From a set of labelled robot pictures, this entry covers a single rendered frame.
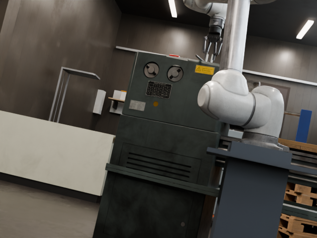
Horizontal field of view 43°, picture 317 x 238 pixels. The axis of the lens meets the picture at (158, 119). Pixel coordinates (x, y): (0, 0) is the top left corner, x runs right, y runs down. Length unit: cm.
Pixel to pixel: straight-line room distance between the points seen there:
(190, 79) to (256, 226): 97
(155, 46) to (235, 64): 1017
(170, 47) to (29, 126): 764
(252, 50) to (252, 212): 1027
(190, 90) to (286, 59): 968
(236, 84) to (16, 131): 350
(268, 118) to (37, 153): 337
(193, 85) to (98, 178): 243
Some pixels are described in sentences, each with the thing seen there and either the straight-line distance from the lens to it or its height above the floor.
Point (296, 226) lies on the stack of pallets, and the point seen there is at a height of 22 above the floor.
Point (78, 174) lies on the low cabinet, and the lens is 457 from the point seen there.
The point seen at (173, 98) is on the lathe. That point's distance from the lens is 233.
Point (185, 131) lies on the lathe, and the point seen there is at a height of 84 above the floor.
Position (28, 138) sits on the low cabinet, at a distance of 479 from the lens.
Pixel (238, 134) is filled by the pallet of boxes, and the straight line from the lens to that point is 502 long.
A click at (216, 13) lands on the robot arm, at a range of 253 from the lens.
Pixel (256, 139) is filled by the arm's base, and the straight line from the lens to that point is 177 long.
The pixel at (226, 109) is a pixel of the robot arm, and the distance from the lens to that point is 168.
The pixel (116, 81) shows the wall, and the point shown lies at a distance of 1185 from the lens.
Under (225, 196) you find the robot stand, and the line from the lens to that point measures 171.
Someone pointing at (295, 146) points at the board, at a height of 88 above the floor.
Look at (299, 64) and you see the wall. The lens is 1195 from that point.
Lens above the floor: 68
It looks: 5 degrees up
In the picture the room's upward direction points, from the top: 12 degrees clockwise
